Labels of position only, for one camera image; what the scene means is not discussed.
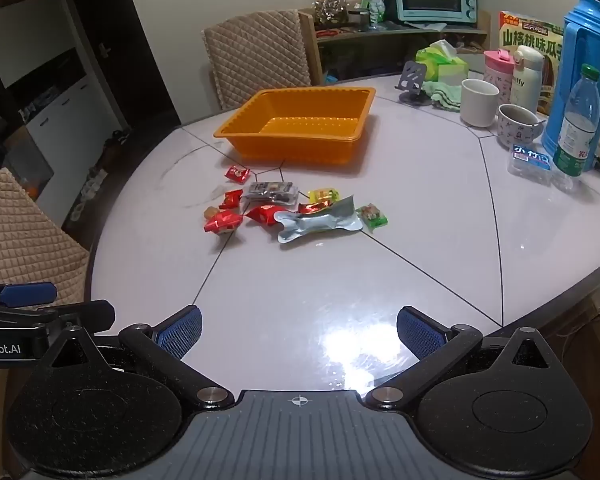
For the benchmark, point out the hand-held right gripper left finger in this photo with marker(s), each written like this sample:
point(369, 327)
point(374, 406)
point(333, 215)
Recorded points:
point(180, 332)

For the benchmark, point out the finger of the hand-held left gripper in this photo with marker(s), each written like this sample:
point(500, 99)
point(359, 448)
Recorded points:
point(25, 294)
point(87, 314)

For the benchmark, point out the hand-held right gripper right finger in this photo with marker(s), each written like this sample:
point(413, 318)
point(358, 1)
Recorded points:
point(420, 332)

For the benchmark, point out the small brown snack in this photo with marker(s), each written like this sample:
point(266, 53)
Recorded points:
point(211, 211)

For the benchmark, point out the green snack packet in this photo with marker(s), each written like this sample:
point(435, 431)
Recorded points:
point(372, 216)

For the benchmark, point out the large red snack packet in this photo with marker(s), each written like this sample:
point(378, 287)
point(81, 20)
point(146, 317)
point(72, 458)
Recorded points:
point(264, 214)

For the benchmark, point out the silver foil packet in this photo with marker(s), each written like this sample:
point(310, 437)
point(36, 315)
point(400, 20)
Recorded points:
point(305, 225)

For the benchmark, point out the yellow candy packet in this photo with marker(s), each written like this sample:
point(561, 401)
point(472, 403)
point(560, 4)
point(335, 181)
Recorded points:
point(324, 195)

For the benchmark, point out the grey snack packet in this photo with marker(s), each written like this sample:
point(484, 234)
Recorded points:
point(271, 191)

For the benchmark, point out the small red candy packet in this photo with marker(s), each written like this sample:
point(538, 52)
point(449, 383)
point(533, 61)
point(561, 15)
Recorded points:
point(237, 174)

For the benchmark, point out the orange plastic tray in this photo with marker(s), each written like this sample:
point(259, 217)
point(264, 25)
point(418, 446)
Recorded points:
point(300, 147)

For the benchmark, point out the beige quilted chair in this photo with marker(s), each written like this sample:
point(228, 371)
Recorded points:
point(257, 55)
point(25, 240)

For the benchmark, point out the white cabinet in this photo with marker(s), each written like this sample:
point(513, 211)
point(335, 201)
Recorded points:
point(65, 120)

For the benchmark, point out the blue tissue packet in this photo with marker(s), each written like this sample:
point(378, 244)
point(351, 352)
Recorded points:
point(530, 162)

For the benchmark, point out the patterned white mug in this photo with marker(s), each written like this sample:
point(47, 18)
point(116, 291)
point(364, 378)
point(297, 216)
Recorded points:
point(515, 132)

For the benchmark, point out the white cup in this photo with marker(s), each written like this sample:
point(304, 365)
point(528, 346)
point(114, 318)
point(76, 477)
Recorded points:
point(479, 107)

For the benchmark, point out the green cloth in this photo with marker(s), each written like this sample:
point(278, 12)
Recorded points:
point(442, 95)

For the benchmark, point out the grey phone stand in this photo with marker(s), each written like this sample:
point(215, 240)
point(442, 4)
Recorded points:
point(412, 77)

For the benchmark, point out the dark door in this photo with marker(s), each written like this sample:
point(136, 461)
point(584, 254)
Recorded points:
point(130, 60)

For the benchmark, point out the clear water bottle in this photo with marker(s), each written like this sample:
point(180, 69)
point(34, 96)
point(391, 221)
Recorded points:
point(577, 130)

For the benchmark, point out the pink bottle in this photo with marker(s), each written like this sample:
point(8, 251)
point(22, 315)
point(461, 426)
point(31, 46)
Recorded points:
point(497, 75)

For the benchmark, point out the green tissue pack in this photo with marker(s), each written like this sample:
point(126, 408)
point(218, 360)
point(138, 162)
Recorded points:
point(442, 60)

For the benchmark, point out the white thermos bottle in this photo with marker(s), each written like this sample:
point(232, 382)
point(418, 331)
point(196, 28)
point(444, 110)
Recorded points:
point(527, 77)

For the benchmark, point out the wooden shelf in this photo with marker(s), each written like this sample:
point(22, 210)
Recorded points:
point(405, 32)

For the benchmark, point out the large seed snack bag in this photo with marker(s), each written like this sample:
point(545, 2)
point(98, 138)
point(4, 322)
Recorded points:
point(530, 35)

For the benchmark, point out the green plastic bag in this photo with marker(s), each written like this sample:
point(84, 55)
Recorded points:
point(374, 0)

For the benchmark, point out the jar with orange lid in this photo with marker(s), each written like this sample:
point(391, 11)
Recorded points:
point(330, 7)

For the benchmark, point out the blue thermos jug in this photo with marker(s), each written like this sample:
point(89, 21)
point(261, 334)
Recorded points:
point(590, 40)

